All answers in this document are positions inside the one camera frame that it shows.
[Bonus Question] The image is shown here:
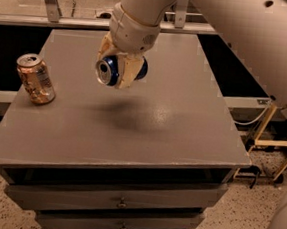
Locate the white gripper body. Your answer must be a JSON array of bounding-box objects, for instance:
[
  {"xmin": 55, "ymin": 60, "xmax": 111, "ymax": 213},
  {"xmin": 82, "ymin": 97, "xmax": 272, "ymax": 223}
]
[{"xmin": 109, "ymin": 2, "xmax": 163, "ymax": 54}]

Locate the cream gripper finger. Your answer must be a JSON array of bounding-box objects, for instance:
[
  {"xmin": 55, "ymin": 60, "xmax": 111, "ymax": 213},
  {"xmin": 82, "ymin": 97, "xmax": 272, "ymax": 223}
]
[
  {"xmin": 115, "ymin": 54, "xmax": 144, "ymax": 89},
  {"xmin": 97, "ymin": 32, "xmax": 118, "ymax": 61}
]

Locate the blue pepsi can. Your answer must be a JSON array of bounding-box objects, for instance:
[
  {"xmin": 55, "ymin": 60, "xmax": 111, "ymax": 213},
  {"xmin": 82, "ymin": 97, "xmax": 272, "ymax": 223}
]
[{"xmin": 95, "ymin": 55, "xmax": 149, "ymax": 87}]

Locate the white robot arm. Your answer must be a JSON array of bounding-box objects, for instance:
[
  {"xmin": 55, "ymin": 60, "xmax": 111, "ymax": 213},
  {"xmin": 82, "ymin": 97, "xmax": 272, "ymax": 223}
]
[{"xmin": 95, "ymin": 0, "xmax": 287, "ymax": 119}]

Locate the gold soda can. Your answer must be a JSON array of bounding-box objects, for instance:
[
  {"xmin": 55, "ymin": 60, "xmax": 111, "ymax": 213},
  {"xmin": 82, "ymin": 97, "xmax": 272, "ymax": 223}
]
[{"xmin": 16, "ymin": 53, "xmax": 56, "ymax": 105}]

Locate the grey metal railing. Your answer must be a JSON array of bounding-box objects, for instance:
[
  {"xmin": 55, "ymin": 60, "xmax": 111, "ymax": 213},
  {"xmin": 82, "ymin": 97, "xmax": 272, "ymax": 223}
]
[{"xmin": 0, "ymin": 0, "xmax": 222, "ymax": 46}]

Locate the grey drawer cabinet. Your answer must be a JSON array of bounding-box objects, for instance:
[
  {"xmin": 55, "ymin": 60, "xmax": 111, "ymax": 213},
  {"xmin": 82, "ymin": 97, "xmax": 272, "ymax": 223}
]
[{"xmin": 0, "ymin": 30, "xmax": 250, "ymax": 229}]

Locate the white cable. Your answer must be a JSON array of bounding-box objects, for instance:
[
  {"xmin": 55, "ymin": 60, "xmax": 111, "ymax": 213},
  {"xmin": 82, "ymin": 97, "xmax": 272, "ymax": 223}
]
[{"xmin": 233, "ymin": 98, "xmax": 273, "ymax": 129}]

